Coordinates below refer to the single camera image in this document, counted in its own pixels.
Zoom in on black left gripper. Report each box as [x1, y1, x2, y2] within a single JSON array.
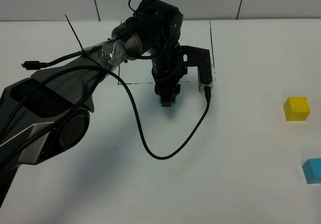
[[152, 43, 185, 107]]

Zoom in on green cube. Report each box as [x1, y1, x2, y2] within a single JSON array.
[[159, 96, 177, 107]]

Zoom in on yellow cube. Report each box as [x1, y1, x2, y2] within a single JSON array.
[[283, 96, 310, 122]]

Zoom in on blue cube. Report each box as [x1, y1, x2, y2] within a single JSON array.
[[302, 158, 321, 184]]

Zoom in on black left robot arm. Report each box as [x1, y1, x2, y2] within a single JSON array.
[[1, 0, 183, 199]]

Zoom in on black zip tie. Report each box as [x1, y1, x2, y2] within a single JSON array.
[[65, 14, 85, 53]]

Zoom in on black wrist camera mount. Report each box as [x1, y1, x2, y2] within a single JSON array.
[[177, 46, 213, 94]]

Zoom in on black camera cable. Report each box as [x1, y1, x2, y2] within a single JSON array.
[[0, 0, 213, 160]]

